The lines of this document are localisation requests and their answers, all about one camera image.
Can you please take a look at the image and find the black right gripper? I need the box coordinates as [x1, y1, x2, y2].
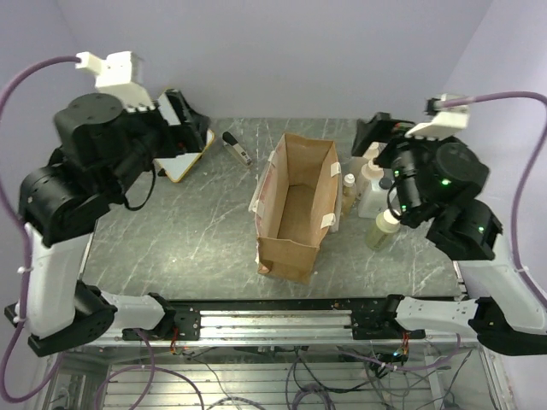
[350, 110, 448, 220]

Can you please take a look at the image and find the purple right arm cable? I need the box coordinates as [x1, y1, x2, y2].
[442, 90, 547, 308]

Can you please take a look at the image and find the beige cap bottle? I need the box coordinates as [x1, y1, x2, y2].
[356, 160, 384, 198]
[365, 209, 401, 251]

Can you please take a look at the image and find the small whiteboard with wooden frame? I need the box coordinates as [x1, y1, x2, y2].
[155, 94, 215, 183]

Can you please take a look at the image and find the beige cylinder bottle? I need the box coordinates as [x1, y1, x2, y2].
[349, 143, 381, 193]

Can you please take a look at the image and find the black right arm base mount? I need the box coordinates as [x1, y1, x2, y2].
[350, 310, 426, 340]

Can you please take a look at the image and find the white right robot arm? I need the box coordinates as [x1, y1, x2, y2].
[351, 94, 546, 356]

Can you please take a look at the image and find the amber bottle white cap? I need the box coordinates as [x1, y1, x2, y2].
[341, 173, 356, 216]

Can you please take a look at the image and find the aluminium rail frame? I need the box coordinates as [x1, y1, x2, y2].
[31, 309, 515, 409]

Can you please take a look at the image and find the brown canvas bag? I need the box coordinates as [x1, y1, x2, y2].
[250, 132, 342, 284]

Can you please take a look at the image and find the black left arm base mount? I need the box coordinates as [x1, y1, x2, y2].
[173, 309, 201, 342]

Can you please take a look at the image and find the beige cap bottle front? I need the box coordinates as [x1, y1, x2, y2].
[356, 160, 384, 198]

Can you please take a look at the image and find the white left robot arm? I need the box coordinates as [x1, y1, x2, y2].
[5, 51, 215, 357]

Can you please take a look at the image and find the white bottle black cap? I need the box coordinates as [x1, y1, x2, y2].
[357, 177, 397, 219]

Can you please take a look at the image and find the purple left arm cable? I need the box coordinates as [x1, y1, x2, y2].
[0, 56, 82, 402]

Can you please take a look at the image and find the black and white marker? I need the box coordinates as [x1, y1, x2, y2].
[221, 132, 252, 167]

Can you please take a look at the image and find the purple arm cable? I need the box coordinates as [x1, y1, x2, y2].
[442, 90, 547, 308]
[0, 56, 82, 402]

